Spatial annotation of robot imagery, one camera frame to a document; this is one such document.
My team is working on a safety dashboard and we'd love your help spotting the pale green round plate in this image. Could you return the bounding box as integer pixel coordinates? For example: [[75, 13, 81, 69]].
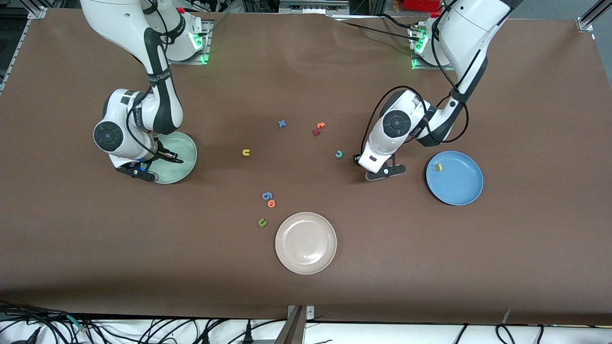
[[152, 132, 198, 185]]

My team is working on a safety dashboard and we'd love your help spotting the blue round plate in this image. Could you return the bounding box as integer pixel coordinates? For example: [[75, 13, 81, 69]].
[[426, 151, 484, 206]]

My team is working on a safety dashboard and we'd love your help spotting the beige round plate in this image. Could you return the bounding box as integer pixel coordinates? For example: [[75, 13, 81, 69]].
[[275, 212, 338, 275]]

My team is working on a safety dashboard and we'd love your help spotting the brown table cover sheet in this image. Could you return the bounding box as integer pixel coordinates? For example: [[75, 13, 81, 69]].
[[0, 7, 612, 325]]

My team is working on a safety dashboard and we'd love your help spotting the red background box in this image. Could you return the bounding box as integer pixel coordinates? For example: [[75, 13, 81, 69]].
[[402, 0, 443, 12]]

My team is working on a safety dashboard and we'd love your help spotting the white lower shelf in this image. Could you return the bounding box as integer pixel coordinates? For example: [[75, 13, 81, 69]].
[[0, 313, 612, 344]]

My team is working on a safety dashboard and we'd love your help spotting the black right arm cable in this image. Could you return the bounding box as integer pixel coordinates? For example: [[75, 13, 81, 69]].
[[125, 0, 165, 161]]

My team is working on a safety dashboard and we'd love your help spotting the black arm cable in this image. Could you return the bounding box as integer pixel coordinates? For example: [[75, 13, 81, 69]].
[[361, 0, 488, 156], [125, 0, 165, 161]]

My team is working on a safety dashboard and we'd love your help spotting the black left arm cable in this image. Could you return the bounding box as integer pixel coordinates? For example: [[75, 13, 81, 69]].
[[361, 0, 488, 156]]

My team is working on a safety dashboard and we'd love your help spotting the black cable on table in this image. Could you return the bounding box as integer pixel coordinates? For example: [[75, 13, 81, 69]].
[[330, 13, 413, 39]]

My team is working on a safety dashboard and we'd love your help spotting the aluminium frame rail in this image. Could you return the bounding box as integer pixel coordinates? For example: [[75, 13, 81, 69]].
[[0, 19, 30, 94]]

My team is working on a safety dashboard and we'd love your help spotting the metal camera pole bracket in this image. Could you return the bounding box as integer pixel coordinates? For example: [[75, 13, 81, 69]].
[[285, 304, 316, 344]]

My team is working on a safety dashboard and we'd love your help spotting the teal floor cable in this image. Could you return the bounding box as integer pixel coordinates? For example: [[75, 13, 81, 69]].
[[66, 314, 89, 333]]

